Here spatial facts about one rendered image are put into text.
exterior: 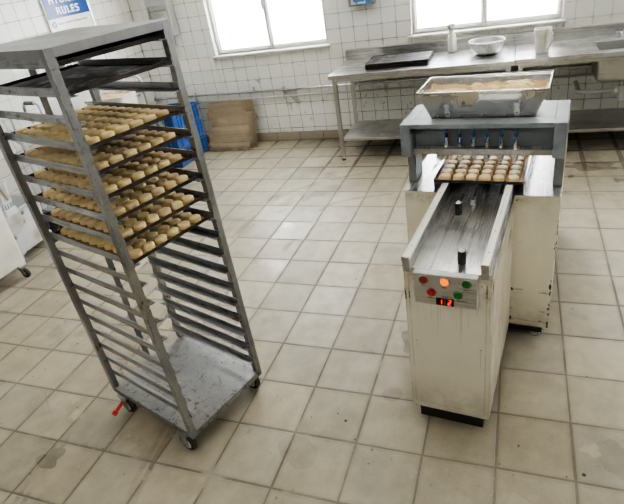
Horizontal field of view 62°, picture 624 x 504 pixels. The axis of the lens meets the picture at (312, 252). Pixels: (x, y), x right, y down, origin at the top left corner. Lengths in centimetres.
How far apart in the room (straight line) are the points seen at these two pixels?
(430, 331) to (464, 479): 62
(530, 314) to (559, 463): 80
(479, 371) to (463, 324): 24
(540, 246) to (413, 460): 116
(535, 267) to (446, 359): 75
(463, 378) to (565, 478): 54
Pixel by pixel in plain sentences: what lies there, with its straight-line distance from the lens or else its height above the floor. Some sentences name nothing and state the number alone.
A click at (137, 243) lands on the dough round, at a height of 106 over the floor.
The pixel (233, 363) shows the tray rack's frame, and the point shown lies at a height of 15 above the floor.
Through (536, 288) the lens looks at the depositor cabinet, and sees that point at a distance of 285.
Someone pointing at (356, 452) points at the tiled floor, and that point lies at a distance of 250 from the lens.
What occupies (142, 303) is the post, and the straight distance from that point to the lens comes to 211.
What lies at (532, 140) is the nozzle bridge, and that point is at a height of 107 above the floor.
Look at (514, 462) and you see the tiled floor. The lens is 248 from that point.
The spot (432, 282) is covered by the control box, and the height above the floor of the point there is 80.
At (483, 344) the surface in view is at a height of 51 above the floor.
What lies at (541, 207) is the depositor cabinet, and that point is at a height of 78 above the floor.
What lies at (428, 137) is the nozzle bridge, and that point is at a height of 109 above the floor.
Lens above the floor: 195
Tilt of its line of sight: 30 degrees down
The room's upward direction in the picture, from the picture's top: 10 degrees counter-clockwise
